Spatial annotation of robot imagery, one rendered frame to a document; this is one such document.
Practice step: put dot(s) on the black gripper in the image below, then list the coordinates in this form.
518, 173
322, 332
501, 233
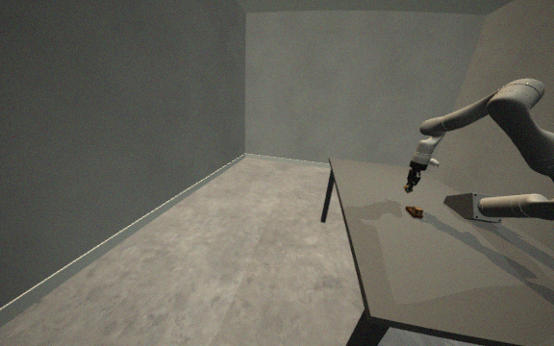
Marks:
414, 174

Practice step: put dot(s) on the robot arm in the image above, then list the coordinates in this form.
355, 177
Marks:
510, 109

